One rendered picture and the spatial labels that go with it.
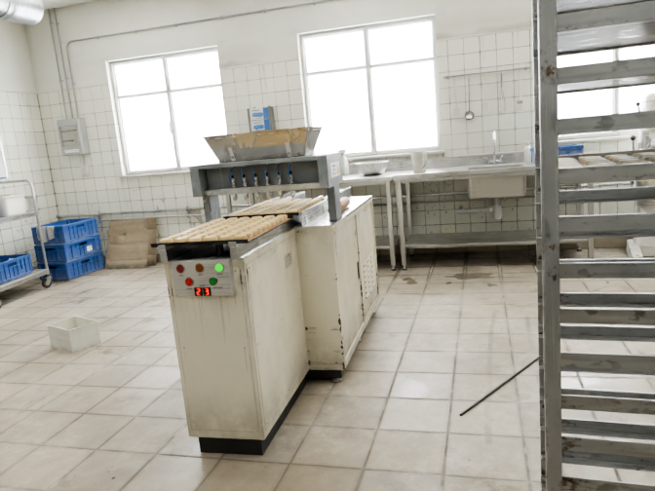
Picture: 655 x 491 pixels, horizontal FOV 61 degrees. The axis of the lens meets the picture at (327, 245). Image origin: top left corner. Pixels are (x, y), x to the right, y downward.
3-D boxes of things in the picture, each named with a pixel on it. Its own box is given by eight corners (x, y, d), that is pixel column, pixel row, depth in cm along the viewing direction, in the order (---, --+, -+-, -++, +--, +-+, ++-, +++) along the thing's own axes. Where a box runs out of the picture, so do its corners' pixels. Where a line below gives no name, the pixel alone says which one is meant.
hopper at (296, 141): (227, 161, 311) (224, 135, 308) (325, 153, 298) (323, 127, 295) (205, 164, 284) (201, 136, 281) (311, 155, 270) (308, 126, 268)
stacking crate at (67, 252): (74, 252, 670) (71, 236, 667) (102, 250, 659) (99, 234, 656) (36, 263, 613) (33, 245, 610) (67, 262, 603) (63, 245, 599)
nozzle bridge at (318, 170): (222, 221, 321) (215, 162, 315) (346, 214, 304) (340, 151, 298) (197, 232, 290) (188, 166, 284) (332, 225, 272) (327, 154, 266)
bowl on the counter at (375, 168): (352, 177, 536) (351, 164, 533) (359, 174, 567) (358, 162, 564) (386, 174, 527) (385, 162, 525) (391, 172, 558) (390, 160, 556)
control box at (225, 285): (179, 294, 221) (174, 260, 219) (236, 293, 215) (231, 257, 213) (174, 297, 218) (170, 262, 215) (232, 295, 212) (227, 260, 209)
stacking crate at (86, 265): (78, 268, 674) (75, 251, 671) (105, 268, 662) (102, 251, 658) (39, 281, 618) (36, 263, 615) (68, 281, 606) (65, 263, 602)
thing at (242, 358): (250, 383, 301) (230, 219, 285) (311, 384, 293) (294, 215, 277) (190, 456, 235) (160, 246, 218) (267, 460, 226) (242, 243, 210)
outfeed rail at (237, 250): (340, 197, 400) (339, 187, 399) (344, 197, 399) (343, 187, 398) (229, 259, 209) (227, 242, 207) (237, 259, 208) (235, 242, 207)
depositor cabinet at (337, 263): (287, 311, 427) (276, 201, 411) (380, 309, 410) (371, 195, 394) (217, 383, 305) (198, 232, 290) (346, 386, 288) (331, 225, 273)
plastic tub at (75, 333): (50, 346, 392) (46, 324, 390) (79, 336, 410) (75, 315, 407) (72, 353, 374) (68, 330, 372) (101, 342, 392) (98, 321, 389)
